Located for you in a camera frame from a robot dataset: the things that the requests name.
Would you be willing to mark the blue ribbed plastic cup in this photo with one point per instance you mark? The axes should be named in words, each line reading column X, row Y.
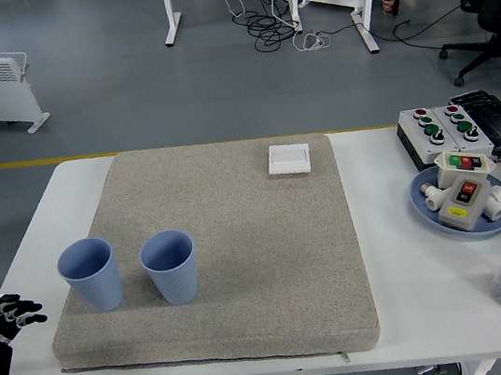
column 98, row 290
column 175, row 283

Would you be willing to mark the grey-brown cushion mat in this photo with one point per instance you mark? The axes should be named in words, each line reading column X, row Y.
column 252, row 262

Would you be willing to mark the white desk leg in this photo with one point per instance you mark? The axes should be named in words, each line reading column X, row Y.
column 167, row 2

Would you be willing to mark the blue round plate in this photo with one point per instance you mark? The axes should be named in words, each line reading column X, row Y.
column 424, row 213

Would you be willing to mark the white pipe tee fitting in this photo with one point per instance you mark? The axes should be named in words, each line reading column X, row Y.
column 498, row 202
column 434, row 200

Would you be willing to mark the white four-button control box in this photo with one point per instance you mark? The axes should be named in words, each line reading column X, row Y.
column 477, row 144
column 418, row 143

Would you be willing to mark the white table leg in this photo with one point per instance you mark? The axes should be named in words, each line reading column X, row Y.
column 478, row 371

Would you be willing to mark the small can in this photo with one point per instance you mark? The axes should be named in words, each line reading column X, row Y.
column 389, row 5

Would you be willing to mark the black foot pedal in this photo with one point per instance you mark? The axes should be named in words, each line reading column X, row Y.
column 500, row 122

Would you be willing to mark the white wall switch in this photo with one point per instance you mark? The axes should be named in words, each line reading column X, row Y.
column 289, row 159

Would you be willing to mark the beige red-black push-button switch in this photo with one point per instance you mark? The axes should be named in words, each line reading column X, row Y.
column 463, row 205

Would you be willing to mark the beige green-red push-button switch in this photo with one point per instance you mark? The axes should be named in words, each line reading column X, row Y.
column 464, row 165

